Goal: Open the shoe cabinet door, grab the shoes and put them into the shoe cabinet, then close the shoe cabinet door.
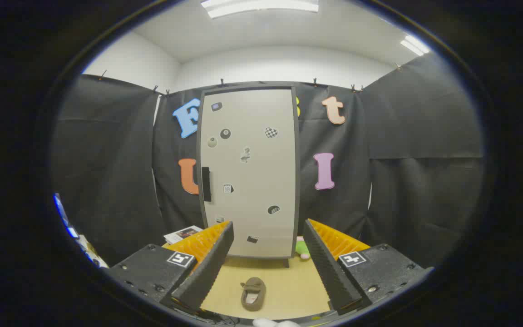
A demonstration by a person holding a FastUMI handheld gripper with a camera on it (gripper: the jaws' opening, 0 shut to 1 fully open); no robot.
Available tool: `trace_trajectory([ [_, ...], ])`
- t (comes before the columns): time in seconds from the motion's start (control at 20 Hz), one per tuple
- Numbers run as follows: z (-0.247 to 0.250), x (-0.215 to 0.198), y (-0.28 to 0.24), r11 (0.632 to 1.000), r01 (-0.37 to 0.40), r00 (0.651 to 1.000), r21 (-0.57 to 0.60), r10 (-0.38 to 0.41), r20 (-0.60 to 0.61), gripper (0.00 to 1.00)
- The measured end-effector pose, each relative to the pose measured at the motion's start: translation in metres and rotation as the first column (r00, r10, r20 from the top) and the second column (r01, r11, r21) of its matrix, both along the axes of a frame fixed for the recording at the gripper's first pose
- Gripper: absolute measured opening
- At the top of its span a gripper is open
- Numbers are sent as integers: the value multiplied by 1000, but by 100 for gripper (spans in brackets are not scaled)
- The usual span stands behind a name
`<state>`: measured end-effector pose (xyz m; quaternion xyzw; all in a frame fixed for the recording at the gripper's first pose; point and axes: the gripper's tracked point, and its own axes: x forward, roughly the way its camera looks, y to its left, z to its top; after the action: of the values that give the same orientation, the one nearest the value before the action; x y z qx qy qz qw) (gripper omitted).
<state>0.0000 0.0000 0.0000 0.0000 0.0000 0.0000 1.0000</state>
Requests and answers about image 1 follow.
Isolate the ceiling light panel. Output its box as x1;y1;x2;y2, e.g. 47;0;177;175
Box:
200;0;320;19
400;35;431;56

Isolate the white cover book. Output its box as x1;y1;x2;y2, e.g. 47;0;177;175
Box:
163;225;203;245

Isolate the black backdrop cloth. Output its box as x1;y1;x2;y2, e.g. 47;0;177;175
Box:
52;54;485;268

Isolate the brown fuzzy shoe with bow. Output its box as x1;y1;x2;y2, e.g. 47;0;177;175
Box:
241;277;266;312

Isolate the grey shoe cabinet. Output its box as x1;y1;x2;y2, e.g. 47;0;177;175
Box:
196;82;301;260

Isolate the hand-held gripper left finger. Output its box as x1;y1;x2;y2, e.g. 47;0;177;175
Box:
107;221;235;314

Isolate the green and pink plush toy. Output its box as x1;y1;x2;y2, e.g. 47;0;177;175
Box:
295;236;311;260

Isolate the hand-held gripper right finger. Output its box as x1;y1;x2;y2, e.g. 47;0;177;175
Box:
302;218;434;316

